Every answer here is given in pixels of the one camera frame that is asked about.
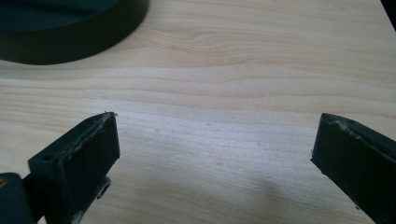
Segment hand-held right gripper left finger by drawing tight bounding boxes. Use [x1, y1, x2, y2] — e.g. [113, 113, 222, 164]
[27, 111, 121, 224]

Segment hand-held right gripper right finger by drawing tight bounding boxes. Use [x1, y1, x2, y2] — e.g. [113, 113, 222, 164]
[310, 112, 396, 224]

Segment black key rack with tray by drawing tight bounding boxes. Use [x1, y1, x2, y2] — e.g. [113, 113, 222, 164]
[0, 0, 150, 66]

